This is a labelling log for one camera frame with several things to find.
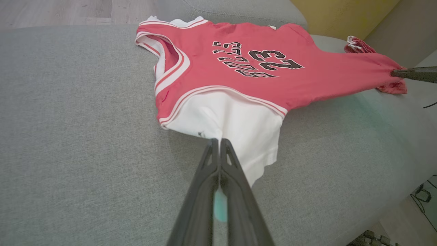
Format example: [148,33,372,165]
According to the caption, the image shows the red jersey with white sleeves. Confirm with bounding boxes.
[135,15,408,187]

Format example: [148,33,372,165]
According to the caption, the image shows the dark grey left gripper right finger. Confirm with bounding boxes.
[220,138,275,246]

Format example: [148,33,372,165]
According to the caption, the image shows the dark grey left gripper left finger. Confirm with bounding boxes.
[166,138,219,246]

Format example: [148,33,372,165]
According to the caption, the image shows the large grey sofa seat cushion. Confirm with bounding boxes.
[0,24,437,246]

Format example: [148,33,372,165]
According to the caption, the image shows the large yellow sofa backrest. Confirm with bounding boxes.
[290,0,400,41]

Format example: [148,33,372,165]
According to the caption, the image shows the light rug with black lines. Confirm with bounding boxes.
[409,175,437,233]

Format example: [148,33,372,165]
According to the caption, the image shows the dark knobbly floor mat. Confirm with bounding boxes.
[347,230,402,246]

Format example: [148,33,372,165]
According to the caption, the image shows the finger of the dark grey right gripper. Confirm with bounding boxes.
[391,67,437,75]
[393,74,437,83]

